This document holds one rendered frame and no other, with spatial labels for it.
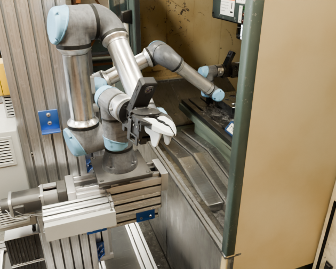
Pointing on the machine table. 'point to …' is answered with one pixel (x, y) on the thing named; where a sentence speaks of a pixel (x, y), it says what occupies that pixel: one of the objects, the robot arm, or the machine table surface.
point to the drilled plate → (228, 102)
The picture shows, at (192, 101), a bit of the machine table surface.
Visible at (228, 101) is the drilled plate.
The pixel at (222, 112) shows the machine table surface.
